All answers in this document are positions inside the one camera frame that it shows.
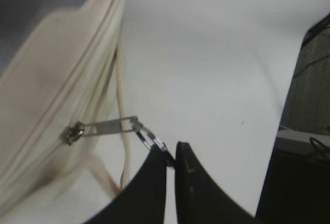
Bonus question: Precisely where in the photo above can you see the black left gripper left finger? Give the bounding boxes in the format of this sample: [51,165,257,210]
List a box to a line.
[85,147,168,224]

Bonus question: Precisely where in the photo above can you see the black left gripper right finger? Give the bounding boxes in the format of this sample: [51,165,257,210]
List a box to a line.
[175,142,260,224]

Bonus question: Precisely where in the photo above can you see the metal zipper pull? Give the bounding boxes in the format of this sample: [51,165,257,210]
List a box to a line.
[63,116,175,168]

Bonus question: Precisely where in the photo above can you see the cream fabric zipper bag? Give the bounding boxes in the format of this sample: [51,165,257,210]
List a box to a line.
[1,0,126,216]

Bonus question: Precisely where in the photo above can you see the dark grey equipment at edge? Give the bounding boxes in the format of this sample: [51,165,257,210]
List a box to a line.
[256,16,329,223]

